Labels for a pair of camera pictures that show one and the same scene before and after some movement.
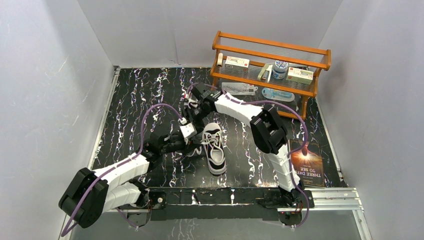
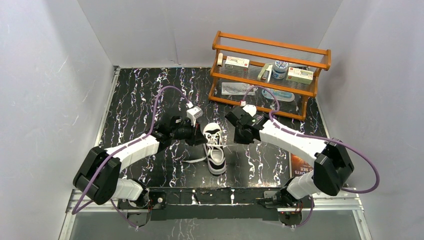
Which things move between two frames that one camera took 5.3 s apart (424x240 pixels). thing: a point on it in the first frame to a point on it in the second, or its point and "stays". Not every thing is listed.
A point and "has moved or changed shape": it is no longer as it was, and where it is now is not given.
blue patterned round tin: [280, 69] stays
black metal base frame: [224, 204] stays
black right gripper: [188, 112] to [237, 139]
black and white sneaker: [212, 141] stays
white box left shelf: [236, 65] stays
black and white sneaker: [211, 137] has moved or changed shape
